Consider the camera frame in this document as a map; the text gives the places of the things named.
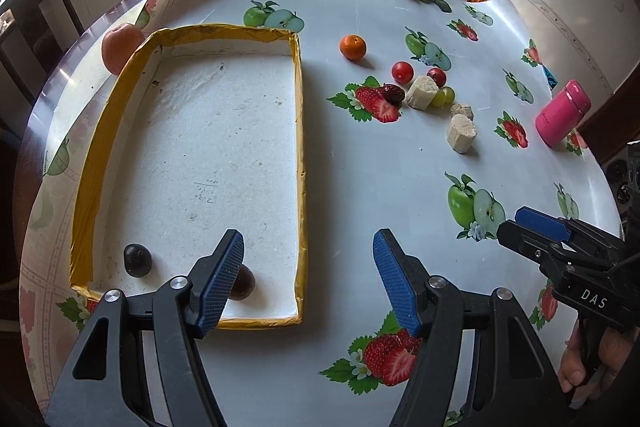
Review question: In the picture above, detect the person's right hand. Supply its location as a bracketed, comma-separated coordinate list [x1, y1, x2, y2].
[558, 322, 639, 392]

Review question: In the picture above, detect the pink thermos bottle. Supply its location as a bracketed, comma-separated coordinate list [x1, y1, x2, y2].
[535, 80, 591, 148]

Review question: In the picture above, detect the dried red date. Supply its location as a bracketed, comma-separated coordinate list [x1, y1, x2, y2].
[378, 83, 406, 107]

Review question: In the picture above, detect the yellow-rimmed white foam tray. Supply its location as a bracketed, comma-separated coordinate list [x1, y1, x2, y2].
[70, 24, 308, 329]

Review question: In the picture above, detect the orange tangerine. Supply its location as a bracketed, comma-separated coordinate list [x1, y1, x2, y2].
[338, 35, 367, 62]

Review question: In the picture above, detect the red cherry tomato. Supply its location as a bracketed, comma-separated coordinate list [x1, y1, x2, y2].
[426, 67, 447, 88]
[390, 61, 414, 86]

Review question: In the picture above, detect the green grape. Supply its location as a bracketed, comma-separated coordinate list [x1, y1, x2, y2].
[431, 86, 456, 108]

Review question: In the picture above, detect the dark purple plum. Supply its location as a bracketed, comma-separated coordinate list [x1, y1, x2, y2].
[229, 265, 256, 301]

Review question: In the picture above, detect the dark wooden chair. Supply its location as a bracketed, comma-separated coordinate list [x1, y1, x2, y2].
[1, 0, 85, 77]

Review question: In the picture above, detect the fruit-print plastic tablecloth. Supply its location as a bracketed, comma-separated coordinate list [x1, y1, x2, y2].
[18, 0, 624, 427]

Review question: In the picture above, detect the red apple behind tray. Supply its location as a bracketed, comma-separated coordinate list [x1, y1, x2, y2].
[101, 23, 145, 76]

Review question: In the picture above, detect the dark appliance with dials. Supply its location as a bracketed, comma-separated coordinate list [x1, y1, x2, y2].
[604, 140, 639, 230]

